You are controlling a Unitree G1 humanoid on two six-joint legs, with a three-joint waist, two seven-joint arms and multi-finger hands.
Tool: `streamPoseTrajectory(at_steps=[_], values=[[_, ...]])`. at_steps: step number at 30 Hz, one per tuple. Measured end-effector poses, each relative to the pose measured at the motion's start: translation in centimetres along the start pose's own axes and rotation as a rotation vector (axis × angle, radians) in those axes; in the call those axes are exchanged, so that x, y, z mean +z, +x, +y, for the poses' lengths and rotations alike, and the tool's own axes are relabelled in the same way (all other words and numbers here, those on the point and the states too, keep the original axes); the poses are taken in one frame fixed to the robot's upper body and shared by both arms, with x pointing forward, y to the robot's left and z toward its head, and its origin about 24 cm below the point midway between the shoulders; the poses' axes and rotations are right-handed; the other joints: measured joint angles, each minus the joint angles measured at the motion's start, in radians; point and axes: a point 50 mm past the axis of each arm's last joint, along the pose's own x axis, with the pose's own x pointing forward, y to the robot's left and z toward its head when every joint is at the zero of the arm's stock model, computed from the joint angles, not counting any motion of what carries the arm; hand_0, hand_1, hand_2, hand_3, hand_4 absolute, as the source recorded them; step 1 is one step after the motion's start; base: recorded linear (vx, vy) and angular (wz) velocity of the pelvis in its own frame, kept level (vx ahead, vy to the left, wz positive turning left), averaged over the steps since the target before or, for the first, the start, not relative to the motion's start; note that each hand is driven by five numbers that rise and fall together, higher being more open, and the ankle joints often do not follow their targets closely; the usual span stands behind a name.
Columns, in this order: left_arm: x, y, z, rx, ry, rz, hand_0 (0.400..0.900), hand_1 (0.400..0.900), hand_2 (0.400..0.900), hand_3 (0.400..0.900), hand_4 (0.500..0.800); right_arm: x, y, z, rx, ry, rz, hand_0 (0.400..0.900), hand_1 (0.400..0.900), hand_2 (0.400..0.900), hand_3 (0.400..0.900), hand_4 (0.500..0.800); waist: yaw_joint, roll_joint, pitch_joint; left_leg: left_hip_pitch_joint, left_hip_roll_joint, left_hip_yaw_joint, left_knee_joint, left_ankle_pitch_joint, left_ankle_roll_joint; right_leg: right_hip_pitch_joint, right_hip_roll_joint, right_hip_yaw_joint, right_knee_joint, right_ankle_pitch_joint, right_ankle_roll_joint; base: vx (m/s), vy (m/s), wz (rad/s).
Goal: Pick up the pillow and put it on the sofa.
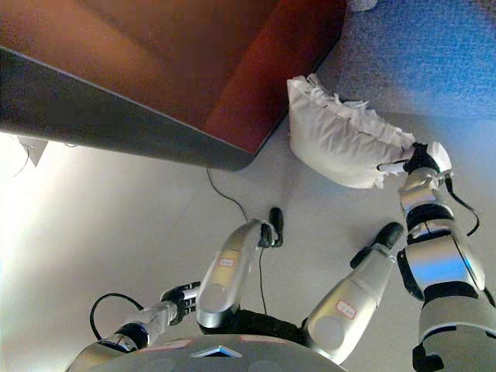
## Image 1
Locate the silver left robot leg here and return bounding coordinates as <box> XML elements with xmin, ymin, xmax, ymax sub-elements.
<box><xmin>195</xmin><ymin>207</ymin><xmax>286</xmax><ymax>336</ymax></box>

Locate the brown cabinet with dark edge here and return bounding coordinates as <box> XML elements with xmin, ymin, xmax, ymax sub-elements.
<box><xmin>0</xmin><ymin>0</ymin><xmax>350</xmax><ymax>174</ymax></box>

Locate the grey fabric armchair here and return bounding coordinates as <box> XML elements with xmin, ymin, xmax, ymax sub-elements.
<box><xmin>309</xmin><ymin>0</ymin><xmax>496</xmax><ymax>119</ymax></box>

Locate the white fringed pillow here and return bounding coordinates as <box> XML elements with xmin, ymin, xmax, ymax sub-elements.
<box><xmin>286</xmin><ymin>73</ymin><xmax>415</xmax><ymax>191</ymax></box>

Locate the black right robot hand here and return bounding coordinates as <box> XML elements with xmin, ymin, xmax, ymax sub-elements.
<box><xmin>377</xmin><ymin>141</ymin><xmax>454</xmax><ymax>177</ymax></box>

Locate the silver robot leg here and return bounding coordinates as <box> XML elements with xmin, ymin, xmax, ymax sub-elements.
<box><xmin>195</xmin><ymin>207</ymin><xmax>286</xmax><ymax>336</ymax></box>
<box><xmin>301</xmin><ymin>222</ymin><xmax>405</xmax><ymax>365</ymax></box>

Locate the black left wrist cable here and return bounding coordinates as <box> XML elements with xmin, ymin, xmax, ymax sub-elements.
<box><xmin>89</xmin><ymin>293</ymin><xmax>145</xmax><ymax>343</ymax></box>

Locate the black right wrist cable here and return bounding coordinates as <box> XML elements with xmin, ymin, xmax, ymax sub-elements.
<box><xmin>445</xmin><ymin>174</ymin><xmax>481</xmax><ymax>237</ymax></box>

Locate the grey robot torso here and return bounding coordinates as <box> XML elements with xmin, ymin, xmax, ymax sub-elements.
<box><xmin>96</xmin><ymin>308</ymin><xmax>350</xmax><ymax>372</ymax></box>

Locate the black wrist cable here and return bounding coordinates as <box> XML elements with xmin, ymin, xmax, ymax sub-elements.
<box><xmin>445</xmin><ymin>174</ymin><xmax>481</xmax><ymax>237</ymax></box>
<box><xmin>89</xmin><ymin>293</ymin><xmax>145</xmax><ymax>343</ymax></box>

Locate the silver right robot leg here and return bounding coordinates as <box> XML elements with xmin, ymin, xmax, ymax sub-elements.
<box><xmin>301</xmin><ymin>222</ymin><xmax>405</xmax><ymax>365</ymax></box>

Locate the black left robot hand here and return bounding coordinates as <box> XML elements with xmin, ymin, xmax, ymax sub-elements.
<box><xmin>160</xmin><ymin>281</ymin><xmax>202</xmax><ymax>317</ymax></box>

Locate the long black floor cable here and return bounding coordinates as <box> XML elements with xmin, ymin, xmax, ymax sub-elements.
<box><xmin>206</xmin><ymin>167</ymin><xmax>269</xmax><ymax>315</ymax></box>

